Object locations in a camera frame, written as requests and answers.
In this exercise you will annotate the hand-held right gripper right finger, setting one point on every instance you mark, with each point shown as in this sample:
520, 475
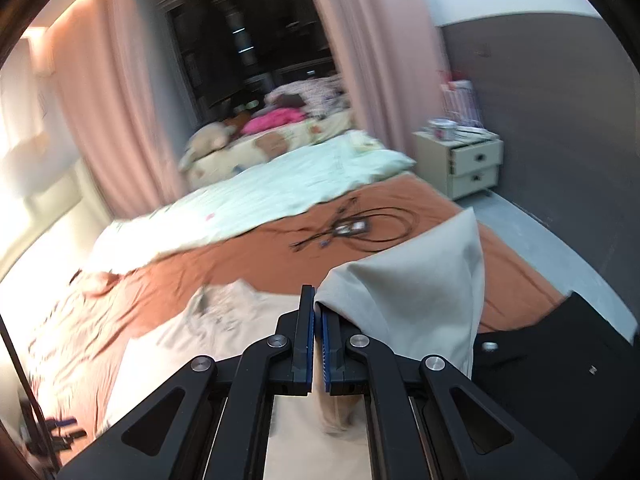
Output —
325, 355

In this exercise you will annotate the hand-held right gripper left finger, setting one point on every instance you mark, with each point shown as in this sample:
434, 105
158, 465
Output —
312, 345

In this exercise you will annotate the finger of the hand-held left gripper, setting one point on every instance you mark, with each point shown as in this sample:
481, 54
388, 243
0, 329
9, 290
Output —
62, 427

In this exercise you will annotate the small black device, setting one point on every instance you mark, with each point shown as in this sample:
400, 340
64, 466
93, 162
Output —
350, 228

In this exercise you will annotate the pale green quilt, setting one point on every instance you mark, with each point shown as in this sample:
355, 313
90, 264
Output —
280, 180

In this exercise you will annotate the cream padded headboard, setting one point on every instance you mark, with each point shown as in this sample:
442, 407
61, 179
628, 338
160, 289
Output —
50, 220

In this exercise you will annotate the black buttoned garment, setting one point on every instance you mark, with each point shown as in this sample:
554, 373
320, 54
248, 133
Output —
550, 360

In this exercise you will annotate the pink cloth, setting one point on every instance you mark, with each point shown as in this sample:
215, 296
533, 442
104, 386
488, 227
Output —
272, 120

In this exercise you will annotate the beige nightstand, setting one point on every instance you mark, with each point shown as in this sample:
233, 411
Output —
470, 177

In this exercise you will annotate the beige plush toy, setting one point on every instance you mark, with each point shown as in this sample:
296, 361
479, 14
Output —
210, 135

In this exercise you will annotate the floral print pillow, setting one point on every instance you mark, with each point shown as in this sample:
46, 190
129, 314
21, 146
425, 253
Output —
320, 92

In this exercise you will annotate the white papers stack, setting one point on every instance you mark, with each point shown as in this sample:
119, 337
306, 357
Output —
475, 135

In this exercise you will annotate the striped gift bag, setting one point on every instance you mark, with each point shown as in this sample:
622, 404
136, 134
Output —
462, 102

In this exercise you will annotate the pink curtain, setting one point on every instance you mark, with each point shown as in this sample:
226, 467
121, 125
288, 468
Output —
115, 85
380, 60

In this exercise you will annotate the dark window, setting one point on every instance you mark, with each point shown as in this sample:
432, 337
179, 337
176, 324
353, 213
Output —
225, 35

